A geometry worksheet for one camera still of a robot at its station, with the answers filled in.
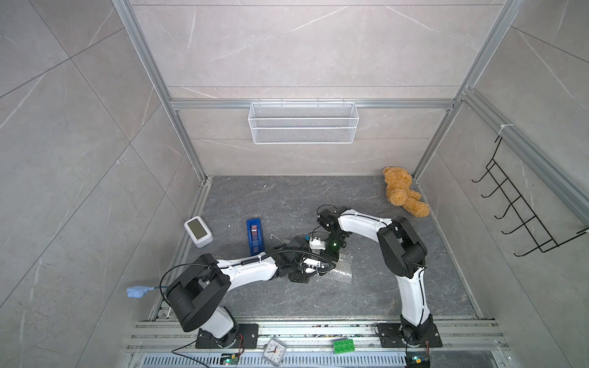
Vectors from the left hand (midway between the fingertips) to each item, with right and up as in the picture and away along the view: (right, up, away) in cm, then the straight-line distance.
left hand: (310, 258), depth 88 cm
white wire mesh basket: (-3, +57, +14) cm, 59 cm away
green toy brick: (+9, -22, -19) cm, 30 cm away
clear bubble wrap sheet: (+11, -4, -6) cm, 13 cm away
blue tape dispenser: (-22, +7, +3) cm, 24 cm away
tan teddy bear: (+37, +25, +6) cm, 45 cm away
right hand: (+6, -4, +1) cm, 7 cm away
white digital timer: (-47, +9, +8) cm, 49 cm away
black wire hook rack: (+59, +13, -30) cm, 68 cm away
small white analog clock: (-12, -24, -19) cm, 33 cm away
